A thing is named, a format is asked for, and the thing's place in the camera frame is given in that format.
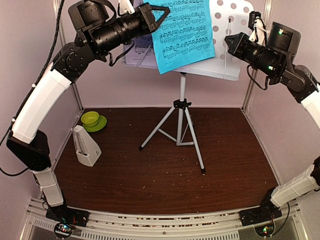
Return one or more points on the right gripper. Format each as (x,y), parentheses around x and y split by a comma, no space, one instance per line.
(236,49)

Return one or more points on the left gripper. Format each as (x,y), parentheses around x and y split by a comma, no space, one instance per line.
(149,24)

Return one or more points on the white music stand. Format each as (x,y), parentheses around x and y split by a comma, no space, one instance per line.
(227,17)

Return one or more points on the blue sheet music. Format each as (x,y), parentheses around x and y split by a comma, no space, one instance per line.
(185,36)

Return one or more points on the purple sheet music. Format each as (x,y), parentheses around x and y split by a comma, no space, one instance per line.
(142,54)

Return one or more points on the white metronome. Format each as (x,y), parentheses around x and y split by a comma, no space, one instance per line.
(86,149)

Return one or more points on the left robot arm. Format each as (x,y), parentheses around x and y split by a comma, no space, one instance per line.
(25,140)

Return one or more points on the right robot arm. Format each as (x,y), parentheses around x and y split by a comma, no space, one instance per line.
(305,89)

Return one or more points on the green saucer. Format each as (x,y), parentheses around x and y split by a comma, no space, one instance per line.
(102,122)

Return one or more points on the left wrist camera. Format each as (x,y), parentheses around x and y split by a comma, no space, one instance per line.
(125,7)

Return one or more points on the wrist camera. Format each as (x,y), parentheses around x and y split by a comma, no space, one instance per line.
(125,7)
(258,27)

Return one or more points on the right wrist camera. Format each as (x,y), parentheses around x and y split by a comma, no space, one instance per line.
(258,27)

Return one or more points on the right aluminium corner post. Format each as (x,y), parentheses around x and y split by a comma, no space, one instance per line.
(257,74)

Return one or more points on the aluminium corner post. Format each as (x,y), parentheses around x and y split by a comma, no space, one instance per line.
(257,74)
(62,40)

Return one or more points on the left aluminium corner post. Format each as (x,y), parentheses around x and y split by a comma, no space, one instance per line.
(62,40)

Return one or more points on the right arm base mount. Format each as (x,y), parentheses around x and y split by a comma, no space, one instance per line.
(262,218)

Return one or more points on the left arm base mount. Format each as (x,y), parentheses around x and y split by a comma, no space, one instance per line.
(68,219)

